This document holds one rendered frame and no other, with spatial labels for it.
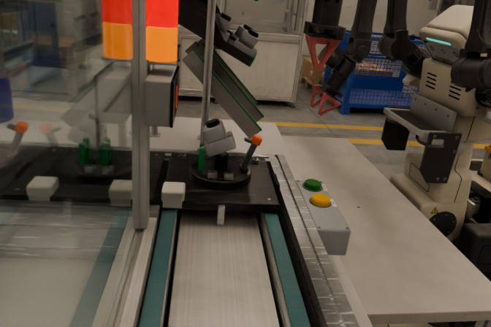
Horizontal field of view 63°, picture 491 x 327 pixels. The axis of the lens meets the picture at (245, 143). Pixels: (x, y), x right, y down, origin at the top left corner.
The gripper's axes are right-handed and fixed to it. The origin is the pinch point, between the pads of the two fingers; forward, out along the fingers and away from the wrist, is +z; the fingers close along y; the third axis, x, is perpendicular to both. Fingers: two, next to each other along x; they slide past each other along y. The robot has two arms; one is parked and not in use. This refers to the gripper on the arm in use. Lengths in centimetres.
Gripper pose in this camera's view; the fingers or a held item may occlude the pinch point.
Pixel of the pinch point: (318, 66)
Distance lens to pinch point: 91.8
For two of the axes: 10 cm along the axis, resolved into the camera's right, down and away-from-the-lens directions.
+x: 9.9, 0.6, 1.1
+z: -1.0, 9.3, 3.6
